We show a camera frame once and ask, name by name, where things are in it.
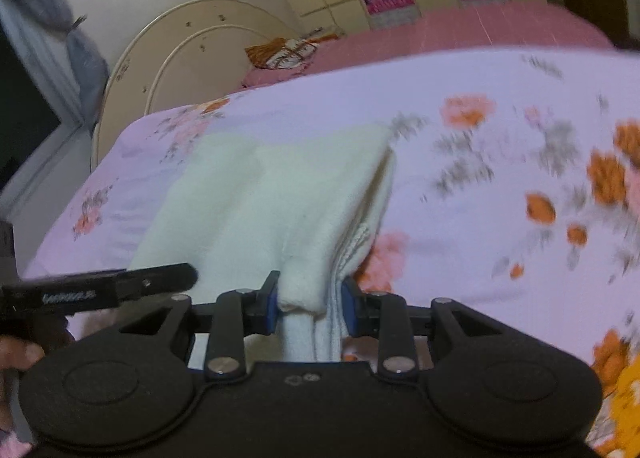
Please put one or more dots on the cream round headboard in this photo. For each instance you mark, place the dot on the cream round headboard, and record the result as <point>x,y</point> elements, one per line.
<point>150,73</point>

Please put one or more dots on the person's left hand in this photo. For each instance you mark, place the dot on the person's left hand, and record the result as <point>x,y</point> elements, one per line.
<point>20,353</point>

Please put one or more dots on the cream white towel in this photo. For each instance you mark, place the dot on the cream white towel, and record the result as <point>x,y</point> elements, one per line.
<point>260,198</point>

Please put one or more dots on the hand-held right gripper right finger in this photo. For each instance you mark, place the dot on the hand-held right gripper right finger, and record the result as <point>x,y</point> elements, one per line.
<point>350,310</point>

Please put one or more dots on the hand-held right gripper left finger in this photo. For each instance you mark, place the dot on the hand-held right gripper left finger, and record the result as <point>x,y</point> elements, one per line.
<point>271,305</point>

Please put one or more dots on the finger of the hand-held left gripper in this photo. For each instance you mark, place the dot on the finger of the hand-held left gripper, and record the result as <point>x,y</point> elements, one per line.
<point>160,278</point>

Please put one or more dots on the grey blue curtain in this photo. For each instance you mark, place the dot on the grey blue curtain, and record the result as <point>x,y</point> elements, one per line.
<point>85,63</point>

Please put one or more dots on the pink checked quilt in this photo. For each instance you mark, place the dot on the pink checked quilt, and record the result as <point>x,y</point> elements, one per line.
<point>450,28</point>

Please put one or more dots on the floral bedsheet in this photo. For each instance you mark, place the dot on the floral bedsheet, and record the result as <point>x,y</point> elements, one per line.
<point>475,178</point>

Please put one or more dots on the tiger print pillow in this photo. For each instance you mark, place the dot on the tiger print pillow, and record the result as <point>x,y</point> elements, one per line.
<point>282,53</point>

